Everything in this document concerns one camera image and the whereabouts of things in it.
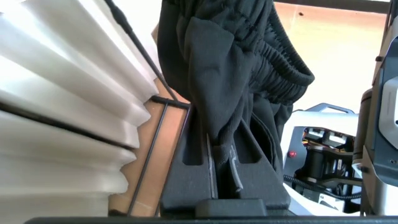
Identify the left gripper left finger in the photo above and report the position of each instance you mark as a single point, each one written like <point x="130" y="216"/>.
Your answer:
<point x="186" y="183"/>

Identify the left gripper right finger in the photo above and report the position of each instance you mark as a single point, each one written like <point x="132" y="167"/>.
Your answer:
<point x="264" y="180"/>

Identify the black shorts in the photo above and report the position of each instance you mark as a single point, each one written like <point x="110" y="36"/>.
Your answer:
<point x="217" y="62"/>

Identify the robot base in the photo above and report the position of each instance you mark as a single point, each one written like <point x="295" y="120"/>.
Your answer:
<point x="311" y="119"/>

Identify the black clothes rack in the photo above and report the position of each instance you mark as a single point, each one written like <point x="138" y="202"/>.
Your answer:
<point x="169" y="103"/>

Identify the white curtain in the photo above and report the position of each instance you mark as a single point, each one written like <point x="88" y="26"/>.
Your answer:
<point x="62" y="62"/>
<point x="46" y="174"/>

